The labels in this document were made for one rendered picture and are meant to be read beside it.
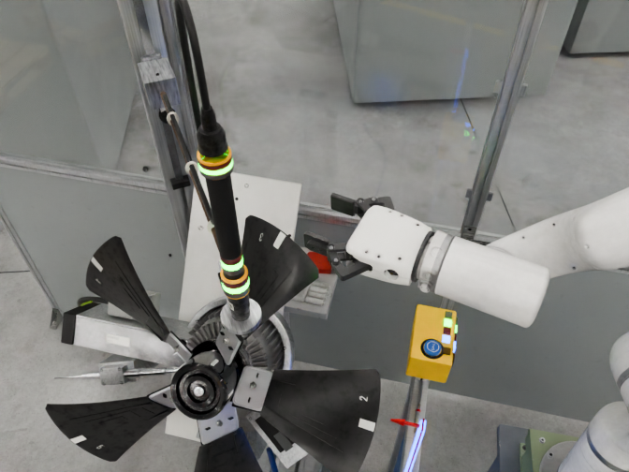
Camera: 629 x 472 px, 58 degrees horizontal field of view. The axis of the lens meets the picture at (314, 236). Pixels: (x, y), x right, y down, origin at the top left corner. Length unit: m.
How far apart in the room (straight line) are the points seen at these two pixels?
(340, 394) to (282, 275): 0.29
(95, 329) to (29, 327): 1.58
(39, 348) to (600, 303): 2.31
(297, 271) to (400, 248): 0.34
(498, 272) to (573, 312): 1.28
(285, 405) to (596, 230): 0.71
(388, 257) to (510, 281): 0.16
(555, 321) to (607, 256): 1.33
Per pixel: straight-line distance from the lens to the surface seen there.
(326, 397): 1.22
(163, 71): 1.37
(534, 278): 0.77
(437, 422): 2.54
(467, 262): 0.77
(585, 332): 2.13
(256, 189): 1.36
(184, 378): 1.20
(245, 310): 0.96
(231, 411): 1.29
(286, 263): 1.10
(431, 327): 1.46
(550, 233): 0.85
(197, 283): 1.44
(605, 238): 0.75
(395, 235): 0.80
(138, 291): 1.20
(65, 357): 2.85
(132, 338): 1.41
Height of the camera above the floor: 2.27
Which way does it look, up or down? 48 degrees down
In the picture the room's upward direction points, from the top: straight up
